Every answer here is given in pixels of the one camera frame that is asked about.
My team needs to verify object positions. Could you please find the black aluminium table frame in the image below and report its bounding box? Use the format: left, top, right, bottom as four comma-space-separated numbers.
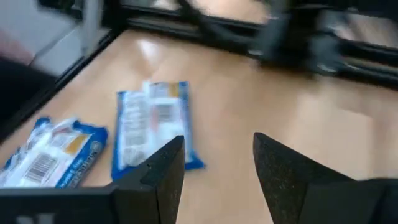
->
0, 0, 398, 144

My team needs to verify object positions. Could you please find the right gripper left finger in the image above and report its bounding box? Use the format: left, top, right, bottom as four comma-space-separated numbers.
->
113, 135, 186, 224

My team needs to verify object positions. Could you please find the blue Maruchan ramen packet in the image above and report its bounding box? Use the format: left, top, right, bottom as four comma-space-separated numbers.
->
0, 116, 109, 189
111, 80, 206, 181

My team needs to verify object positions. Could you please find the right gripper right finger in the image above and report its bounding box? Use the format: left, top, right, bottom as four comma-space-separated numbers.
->
252, 132, 354, 224

